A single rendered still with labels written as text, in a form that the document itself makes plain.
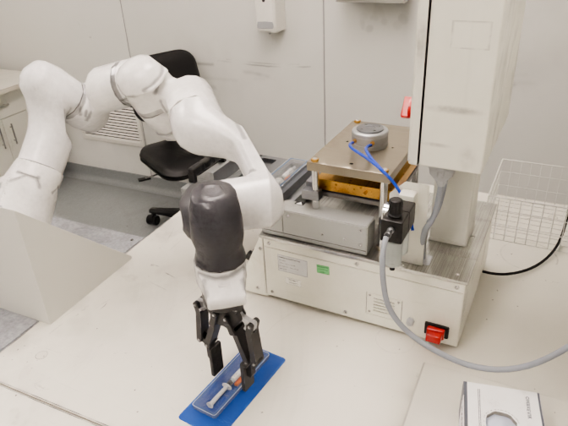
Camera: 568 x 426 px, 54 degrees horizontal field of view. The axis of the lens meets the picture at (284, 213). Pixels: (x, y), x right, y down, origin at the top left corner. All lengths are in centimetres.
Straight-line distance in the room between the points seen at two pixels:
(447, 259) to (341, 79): 174
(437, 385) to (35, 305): 90
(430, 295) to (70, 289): 83
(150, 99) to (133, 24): 213
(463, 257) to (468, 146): 28
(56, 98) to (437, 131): 91
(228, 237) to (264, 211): 11
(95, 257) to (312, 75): 170
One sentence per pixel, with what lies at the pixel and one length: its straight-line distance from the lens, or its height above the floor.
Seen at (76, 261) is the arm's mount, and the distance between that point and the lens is 142.
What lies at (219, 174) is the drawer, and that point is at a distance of 140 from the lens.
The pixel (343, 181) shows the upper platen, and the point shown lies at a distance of 118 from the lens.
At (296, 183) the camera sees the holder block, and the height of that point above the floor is 99.
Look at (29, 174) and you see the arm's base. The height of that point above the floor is 104.
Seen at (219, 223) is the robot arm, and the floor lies 115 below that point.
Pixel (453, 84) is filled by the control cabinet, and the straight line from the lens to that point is 98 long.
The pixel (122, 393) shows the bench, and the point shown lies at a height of 75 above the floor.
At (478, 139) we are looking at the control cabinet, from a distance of 100.
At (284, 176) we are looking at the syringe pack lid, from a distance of 134.
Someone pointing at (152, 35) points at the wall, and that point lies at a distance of 329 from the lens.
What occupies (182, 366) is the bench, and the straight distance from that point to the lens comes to 121.
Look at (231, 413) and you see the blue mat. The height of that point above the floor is 75.
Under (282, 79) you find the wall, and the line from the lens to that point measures 292.
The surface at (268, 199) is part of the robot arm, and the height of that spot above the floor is 113.
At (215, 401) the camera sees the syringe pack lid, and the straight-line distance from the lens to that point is 110.
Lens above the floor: 157
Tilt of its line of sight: 29 degrees down
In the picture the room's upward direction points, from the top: 3 degrees counter-clockwise
